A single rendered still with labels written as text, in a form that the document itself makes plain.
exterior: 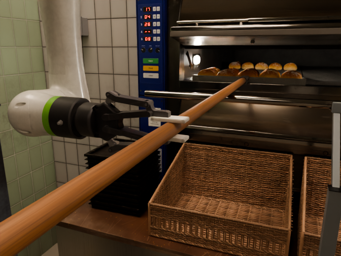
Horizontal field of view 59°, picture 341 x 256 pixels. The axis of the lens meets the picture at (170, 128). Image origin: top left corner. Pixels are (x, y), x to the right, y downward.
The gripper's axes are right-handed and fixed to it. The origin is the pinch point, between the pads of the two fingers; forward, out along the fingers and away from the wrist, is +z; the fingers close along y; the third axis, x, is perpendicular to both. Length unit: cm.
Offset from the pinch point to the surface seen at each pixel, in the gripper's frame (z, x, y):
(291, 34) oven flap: 20, -82, -20
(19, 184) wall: -123, -69, 64
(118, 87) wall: -70, -98, 7
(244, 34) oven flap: 1, -83, -20
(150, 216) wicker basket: -27, -48, 53
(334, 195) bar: 36, -37, 26
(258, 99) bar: 11, -60, 3
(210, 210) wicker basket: -8, -75, 61
